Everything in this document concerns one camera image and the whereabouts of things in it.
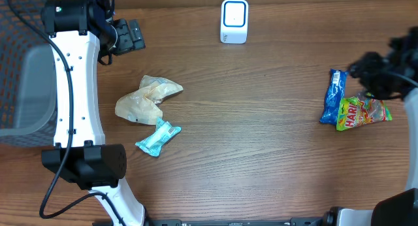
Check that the white barcode scanner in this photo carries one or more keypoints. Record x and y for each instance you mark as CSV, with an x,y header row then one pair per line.
x,y
234,21

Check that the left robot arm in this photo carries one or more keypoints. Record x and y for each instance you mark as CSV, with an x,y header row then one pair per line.
x,y
81,33

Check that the dark grey plastic basket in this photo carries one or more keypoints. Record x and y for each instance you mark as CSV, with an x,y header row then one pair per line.
x,y
28,77

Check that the green gummy candy bag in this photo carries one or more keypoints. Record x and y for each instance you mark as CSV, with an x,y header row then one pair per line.
x,y
359,110

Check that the blue cookie pack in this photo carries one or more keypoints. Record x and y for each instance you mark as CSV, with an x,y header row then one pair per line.
x,y
335,93

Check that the beige snack bag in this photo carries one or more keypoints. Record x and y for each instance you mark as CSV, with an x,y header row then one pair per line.
x,y
141,106

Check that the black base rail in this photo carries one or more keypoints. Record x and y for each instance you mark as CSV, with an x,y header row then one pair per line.
x,y
288,222

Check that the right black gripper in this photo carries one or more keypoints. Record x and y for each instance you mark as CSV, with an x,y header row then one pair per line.
x,y
357,69

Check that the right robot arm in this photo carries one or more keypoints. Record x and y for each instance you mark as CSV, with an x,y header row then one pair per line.
x,y
400,209

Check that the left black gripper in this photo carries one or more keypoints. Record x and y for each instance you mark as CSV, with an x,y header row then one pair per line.
x,y
128,42

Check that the mint green snack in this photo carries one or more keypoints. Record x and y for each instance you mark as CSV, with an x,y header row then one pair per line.
x,y
153,144

